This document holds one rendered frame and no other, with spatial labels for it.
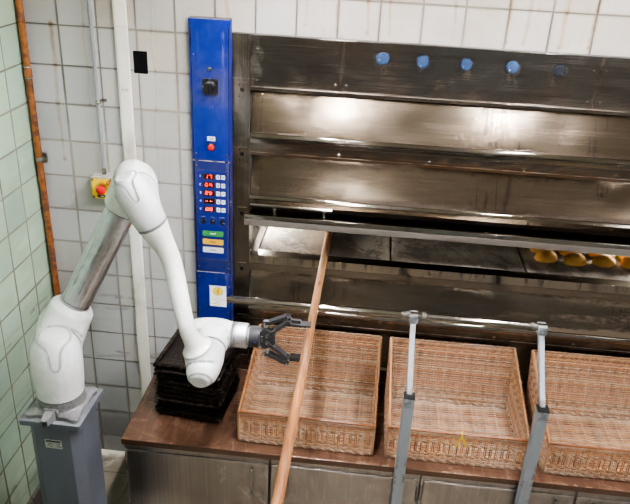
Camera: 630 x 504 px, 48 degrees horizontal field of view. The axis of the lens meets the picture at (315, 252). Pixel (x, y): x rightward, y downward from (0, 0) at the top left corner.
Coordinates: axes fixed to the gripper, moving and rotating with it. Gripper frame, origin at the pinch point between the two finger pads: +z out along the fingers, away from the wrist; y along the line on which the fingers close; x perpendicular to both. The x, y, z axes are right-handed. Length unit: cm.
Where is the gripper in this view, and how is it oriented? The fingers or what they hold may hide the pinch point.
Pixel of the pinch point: (307, 341)
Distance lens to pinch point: 245.4
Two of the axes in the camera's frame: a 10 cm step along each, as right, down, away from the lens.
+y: -0.5, 9.0, 4.4
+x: -1.0, 4.3, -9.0
